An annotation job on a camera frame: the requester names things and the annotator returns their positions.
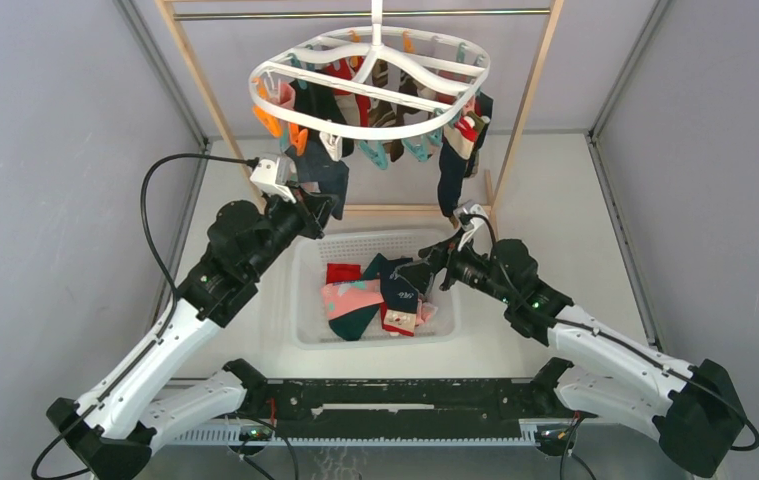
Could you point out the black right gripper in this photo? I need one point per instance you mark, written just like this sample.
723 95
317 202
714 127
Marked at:
436 256

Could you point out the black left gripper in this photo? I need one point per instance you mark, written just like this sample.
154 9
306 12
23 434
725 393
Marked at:
311 209

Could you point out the navy sock white lettering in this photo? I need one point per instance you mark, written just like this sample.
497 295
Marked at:
401 302

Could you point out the navy blue sock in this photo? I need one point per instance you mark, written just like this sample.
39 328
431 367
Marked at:
315 165

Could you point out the red and beige sock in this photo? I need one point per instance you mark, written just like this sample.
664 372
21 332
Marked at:
342 272

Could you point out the dark teal sock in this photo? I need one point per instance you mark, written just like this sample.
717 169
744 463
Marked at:
351 327

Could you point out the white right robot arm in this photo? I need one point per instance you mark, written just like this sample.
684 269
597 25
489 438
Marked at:
692 411

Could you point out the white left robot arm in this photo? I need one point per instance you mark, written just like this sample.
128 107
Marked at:
117 426

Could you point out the white round clip hanger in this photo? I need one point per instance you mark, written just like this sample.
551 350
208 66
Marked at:
435 74

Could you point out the white plastic basket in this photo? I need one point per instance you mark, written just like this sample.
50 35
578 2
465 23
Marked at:
439 316

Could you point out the navy sock striped cuff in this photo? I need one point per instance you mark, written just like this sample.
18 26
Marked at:
462 139

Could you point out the metal hanging rod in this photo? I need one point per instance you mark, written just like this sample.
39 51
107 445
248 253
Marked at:
224 16

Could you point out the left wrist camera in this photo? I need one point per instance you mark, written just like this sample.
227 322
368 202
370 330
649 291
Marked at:
271 176

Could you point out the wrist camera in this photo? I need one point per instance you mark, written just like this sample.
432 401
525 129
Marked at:
271 176
471 216

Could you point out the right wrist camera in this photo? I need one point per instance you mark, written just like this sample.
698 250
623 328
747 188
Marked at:
471 216

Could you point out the wooden hanging rack frame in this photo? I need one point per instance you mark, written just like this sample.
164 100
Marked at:
387 178

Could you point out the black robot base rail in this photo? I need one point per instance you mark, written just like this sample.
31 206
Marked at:
450 409

